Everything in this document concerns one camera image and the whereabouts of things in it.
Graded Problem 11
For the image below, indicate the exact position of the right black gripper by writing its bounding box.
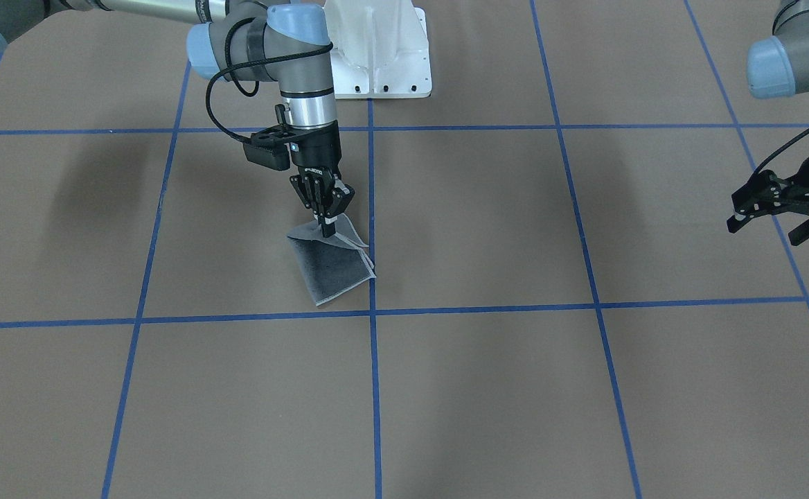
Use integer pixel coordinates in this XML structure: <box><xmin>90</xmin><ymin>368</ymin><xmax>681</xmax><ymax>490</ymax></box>
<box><xmin>290</xmin><ymin>122</ymin><xmax>356</xmax><ymax>239</ymax></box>

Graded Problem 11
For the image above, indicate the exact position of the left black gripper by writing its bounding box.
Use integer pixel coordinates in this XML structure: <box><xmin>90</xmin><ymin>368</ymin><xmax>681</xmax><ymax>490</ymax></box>
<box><xmin>727</xmin><ymin>157</ymin><xmax>809</xmax><ymax>247</ymax></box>

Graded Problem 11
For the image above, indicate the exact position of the pink grey-backed towel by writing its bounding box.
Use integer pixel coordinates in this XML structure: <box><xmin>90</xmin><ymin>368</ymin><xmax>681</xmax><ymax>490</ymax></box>
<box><xmin>287</xmin><ymin>214</ymin><xmax>376</xmax><ymax>306</ymax></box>

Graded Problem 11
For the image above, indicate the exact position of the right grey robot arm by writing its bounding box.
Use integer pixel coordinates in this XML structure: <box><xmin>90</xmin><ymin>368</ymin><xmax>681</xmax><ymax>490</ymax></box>
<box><xmin>0</xmin><ymin>1</ymin><xmax>355</xmax><ymax>239</ymax></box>

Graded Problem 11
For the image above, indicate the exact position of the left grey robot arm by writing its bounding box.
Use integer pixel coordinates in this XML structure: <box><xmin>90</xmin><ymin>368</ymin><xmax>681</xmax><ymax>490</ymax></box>
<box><xmin>727</xmin><ymin>1</ymin><xmax>809</xmax><ymax>246</ymax></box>

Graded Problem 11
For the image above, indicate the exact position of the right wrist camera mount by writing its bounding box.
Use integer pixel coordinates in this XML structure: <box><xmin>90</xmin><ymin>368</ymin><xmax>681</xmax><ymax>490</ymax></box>
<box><xmin>242</xmin><ymin>104</ymin><xmax>294</xmax><ymax>171</ymax></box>

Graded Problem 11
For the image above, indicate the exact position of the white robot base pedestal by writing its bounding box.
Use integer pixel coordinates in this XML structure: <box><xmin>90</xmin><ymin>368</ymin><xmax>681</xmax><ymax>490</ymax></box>
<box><xmin>324</xmin><ymin>1</ymin><xmax>433</xmax><ymax>99</ymax></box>

